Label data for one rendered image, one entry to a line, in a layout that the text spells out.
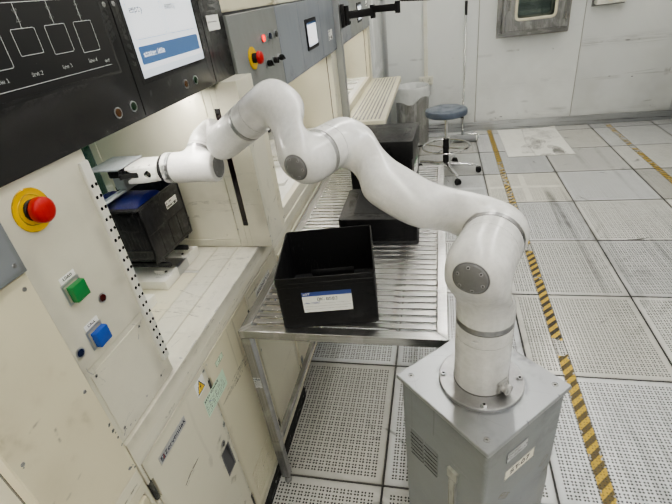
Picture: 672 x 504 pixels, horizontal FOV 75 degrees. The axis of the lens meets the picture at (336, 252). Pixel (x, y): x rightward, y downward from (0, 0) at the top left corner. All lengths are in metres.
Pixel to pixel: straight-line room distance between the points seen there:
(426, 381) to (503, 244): 0.44
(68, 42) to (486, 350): 0.95
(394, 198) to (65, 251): 0.58
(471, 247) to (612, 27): 4.90
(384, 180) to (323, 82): 1.93
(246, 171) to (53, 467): 0.90
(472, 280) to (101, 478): 0.75
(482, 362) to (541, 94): 4.73
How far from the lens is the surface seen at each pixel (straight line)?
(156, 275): 1.46
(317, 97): 2.79
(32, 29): 0.87
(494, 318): 0.92
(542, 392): 1.13
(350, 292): 1.21
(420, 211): 0.87
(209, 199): 1.50
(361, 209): 1.68
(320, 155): 0.87
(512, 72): 5.44
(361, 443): 1.95
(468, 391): 1.08
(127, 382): 1.00
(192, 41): 1.26
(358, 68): 4.25
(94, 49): 0.96
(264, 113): 0.98
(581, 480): 1.95
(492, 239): 0.81
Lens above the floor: 1.58
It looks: 30 degrees down
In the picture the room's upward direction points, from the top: 8 degrees counter-clockwise
